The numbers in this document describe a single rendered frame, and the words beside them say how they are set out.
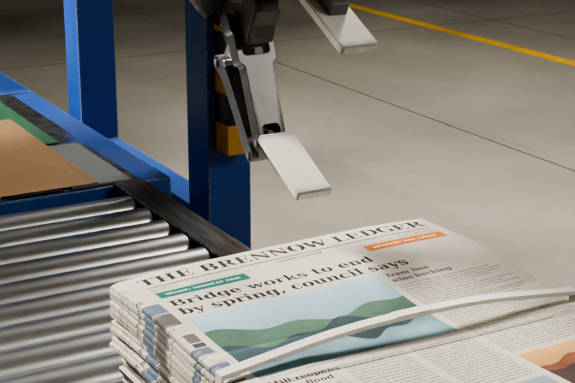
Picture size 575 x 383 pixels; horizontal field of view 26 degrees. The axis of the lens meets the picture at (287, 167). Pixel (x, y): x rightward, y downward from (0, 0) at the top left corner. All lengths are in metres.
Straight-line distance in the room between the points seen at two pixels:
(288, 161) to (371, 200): 3.52
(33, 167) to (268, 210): 2.35
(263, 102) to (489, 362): 0.30
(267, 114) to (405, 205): 3.45
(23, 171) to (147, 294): 1.15
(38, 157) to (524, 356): 1.41
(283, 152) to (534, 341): 0.25
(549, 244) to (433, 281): 3.19
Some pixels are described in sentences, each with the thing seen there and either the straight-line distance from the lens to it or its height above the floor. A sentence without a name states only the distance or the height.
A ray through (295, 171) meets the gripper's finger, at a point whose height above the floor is 1.10.
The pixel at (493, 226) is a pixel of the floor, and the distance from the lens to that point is 4.26.
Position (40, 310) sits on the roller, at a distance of 1.52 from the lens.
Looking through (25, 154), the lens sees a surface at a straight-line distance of 2.15.
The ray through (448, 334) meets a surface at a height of 1.03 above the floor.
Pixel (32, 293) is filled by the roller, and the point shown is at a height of 0.79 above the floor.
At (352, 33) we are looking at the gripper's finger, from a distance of 0.87.
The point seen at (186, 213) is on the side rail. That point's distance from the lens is 1.81.
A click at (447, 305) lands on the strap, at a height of 1.04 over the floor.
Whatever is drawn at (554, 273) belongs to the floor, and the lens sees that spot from 3.88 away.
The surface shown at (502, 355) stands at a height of 1.03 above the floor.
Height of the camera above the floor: 1.37
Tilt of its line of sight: 16 degrees down
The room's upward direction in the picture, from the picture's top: straight up
